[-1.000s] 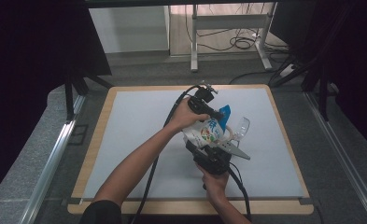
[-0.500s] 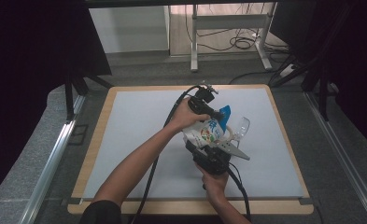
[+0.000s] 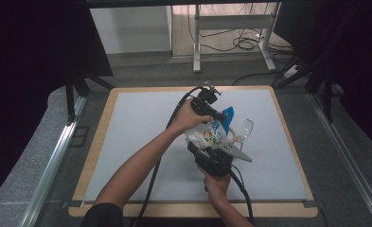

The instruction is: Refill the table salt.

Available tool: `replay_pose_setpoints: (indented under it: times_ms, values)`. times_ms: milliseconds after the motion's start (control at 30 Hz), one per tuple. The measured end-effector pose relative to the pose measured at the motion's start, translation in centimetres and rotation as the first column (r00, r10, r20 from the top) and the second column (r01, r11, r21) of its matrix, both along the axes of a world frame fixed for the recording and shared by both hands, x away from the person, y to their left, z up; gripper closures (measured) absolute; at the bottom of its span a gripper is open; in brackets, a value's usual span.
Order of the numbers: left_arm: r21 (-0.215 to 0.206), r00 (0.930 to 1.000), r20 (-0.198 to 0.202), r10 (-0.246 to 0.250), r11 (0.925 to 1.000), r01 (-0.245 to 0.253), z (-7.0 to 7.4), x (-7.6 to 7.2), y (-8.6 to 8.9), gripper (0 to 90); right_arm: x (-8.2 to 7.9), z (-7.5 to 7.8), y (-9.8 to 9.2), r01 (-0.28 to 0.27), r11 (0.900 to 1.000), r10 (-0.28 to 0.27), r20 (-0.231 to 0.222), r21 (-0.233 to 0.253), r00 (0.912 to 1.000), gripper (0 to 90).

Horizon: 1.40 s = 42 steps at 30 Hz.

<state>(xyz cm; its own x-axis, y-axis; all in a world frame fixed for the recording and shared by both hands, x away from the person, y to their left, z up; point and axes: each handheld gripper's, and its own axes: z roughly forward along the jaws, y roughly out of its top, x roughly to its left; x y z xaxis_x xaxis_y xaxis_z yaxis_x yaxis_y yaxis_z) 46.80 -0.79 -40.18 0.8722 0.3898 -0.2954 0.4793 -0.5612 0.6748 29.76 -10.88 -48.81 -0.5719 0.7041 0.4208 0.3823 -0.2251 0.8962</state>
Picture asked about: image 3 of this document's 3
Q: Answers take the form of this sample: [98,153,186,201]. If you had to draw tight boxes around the person's right hand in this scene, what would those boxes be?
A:
[197,165,232,203]

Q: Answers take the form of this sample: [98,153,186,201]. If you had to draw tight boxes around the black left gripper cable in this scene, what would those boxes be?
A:
[137,85,207,227]

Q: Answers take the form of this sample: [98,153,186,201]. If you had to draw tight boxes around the black table clamp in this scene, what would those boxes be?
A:
[62,200,85,209]
[302,200,326,209]

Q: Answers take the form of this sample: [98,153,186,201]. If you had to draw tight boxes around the wooden table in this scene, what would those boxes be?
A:
[67,84,319,218]

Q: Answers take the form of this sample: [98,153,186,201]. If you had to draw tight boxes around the person's left hand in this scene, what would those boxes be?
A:
[170,97,214,135]

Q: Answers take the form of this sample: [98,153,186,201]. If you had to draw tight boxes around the black tripod stand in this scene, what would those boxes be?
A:
[64,66,115,125]
[273,52,345,125]

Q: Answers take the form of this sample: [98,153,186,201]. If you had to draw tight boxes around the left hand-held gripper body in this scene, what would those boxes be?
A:
[190,82,222,120]

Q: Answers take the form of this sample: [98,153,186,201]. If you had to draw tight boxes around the black sleeve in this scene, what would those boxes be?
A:
[80,201,125,227]

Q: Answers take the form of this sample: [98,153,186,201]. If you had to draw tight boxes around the blue and white milk pouch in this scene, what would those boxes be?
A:
[185,106,236,151]

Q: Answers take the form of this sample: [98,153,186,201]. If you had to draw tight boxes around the bundle of black floor cables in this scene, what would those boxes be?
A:
[186,3,294,54]

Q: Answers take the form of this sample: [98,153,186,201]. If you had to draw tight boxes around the white partition panel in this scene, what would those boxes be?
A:
[88,5,173,56]

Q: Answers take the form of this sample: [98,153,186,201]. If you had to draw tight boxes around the clear glass pitcher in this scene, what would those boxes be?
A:
[225,117,255,152]

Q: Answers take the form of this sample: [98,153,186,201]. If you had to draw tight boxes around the aluminium rail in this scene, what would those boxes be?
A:
[308,92,372,227]
[18,95,89,227]

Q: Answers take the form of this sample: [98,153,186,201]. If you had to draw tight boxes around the white desk frame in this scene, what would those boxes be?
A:
[192,2,278,74]

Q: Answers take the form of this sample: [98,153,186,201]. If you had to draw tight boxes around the black curtain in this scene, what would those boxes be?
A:
[0,0,114,207]
[273,0,372,156]

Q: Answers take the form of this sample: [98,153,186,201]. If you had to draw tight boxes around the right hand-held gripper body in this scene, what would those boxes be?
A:
[194,145,254,178]

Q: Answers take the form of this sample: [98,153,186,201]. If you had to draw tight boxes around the black floor plate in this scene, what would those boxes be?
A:
[68,125,90,148]

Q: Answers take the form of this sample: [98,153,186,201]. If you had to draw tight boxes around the white power strip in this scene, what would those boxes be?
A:
[282,63,300,79]

